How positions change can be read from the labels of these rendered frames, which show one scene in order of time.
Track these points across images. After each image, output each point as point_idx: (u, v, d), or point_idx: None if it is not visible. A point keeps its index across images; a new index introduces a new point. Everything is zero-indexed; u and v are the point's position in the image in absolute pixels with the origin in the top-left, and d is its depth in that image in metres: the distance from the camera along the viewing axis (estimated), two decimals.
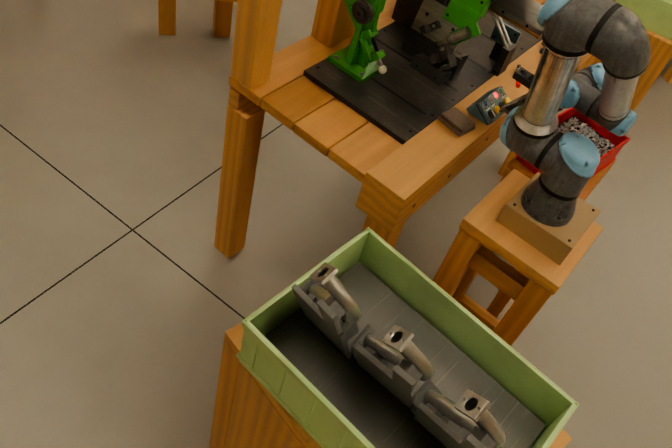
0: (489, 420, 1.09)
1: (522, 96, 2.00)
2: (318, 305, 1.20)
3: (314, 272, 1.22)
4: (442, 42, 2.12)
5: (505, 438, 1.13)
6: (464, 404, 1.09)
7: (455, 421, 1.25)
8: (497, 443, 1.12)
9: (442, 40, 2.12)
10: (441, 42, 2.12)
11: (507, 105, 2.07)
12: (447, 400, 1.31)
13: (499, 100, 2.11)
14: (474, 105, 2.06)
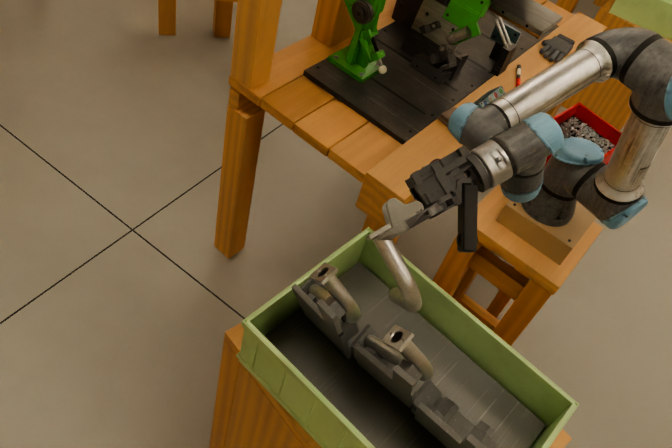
0: (391, 250, 1.07)
1: (431, 218, 1.09)
2: (318, 305, 1.20)
3: (314, 272, 1.22)
4: None
5: (415, 289, 1.08)
6: None
7: (397, 300, 1.20)
8: (402, 287, 1.07)
9: None
10: None
11: (391, 233, 1.05)
12: None
13: None
14: (474, 105, 2.06)
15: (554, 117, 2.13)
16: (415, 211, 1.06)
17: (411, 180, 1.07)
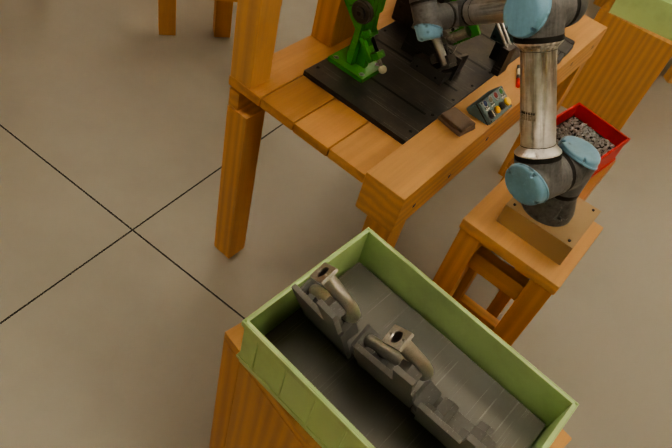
0: None
1: None
2: (318, 305, 1.20)
3: (314, 272, 1.22)
4: None
5: None
6: None
7: None
8: None
9: None
10: None
11: None
12: (438, 52, 2.13)
13: (499, 100, 2.11)
14: (474, 105, 2.06)
15: None
16: None
17: None
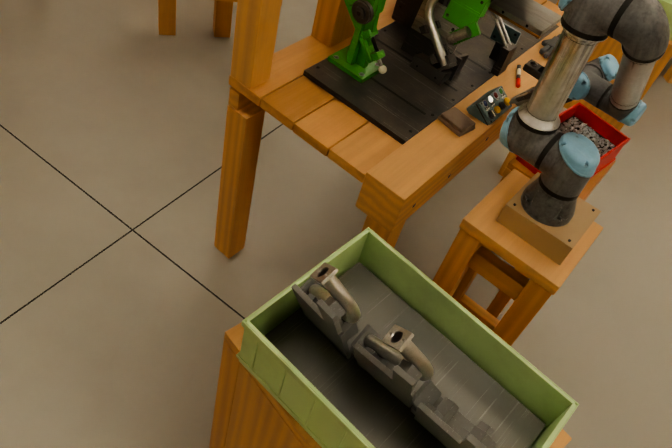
0: None
1: (532, 88, 2.04)
2: (318, 305, 1.20)
3: (314, 272, 1.22)
4: None
5: None
6: None
7: (439, 36, 2.14)
8: None
9: None
10: None
11: None
12: (438, 54, 2.13)
13: (499, 100, 2.11)
14: (474, 105, 2.06)
15: None
16: None
17: None
